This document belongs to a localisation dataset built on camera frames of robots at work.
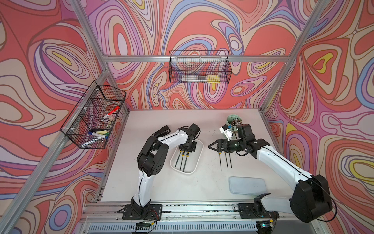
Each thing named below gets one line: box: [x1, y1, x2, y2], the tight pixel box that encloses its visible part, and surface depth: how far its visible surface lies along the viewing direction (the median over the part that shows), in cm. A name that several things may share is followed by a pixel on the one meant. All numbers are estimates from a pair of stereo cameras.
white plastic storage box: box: [169, 138, 204, 175], surface depth 92 cm
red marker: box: [108, 105, 121, 116], surface depth 78 cm
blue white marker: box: [87, 131, 109, 139], surface depth 71 cm
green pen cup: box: [225, 114, 243, 126], surface depth 95 cm
